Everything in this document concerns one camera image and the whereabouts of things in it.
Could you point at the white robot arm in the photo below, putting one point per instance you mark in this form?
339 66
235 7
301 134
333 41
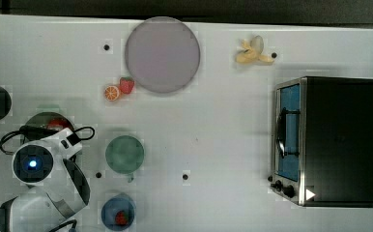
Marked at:
57 190

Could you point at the grey round plate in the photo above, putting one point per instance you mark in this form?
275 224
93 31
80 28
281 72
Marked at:
162 54

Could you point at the red strawberry toy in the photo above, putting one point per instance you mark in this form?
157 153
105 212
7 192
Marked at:
126 85

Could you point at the green cup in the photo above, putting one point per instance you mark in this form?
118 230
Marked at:
125 155

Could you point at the orange slice toy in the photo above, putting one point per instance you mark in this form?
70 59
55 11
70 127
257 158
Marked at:
112 93

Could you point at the peeled banana toy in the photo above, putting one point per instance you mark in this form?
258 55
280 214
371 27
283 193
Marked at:
253 52

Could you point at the red strawberry in blue cup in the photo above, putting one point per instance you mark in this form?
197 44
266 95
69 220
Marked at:
122 218

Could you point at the blue cup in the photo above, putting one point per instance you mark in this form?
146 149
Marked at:
120 202

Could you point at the silver toaster oven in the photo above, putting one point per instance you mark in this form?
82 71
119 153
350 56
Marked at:
323 142

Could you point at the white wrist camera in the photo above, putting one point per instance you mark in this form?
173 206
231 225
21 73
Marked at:
66 143

